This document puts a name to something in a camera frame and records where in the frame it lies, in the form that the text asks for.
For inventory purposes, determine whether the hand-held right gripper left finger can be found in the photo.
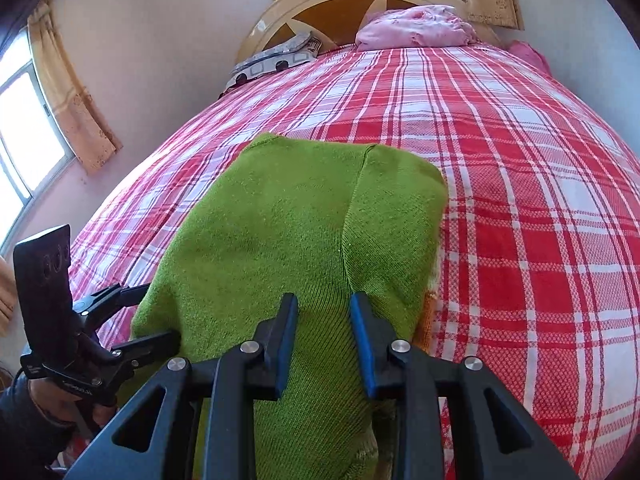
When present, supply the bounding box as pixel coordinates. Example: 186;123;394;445
62;292;300;480

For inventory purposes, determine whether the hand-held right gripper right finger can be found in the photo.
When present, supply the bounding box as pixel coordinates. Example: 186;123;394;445
349;292;584;480

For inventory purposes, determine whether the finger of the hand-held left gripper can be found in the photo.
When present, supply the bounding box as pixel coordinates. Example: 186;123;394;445
74;283;152;332
109;329;182;377

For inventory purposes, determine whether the green striped knit sweater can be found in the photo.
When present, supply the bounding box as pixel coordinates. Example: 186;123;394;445
130;132;449;480

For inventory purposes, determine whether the person's left forearm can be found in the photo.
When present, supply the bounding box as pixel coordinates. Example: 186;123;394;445
0;375;77;480

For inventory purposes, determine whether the person's left hand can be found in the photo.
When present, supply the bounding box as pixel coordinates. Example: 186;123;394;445
27;379;117;429

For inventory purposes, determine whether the side window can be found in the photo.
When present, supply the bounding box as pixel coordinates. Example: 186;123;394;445
0;25;77;257

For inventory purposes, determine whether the red plaid bed sheet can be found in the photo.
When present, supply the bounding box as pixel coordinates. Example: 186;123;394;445
67;42;640;480

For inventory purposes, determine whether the grey patterned pillow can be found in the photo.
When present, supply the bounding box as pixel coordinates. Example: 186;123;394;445
219;30;322;97

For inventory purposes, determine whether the pink quilt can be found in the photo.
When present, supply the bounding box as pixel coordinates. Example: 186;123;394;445
356;4;479;52

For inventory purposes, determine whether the cream and orange headboard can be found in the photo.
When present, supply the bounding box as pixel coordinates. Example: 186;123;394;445
235;0;502;67

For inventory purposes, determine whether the pink cloth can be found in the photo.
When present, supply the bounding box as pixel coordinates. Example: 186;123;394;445
507;41;552;74

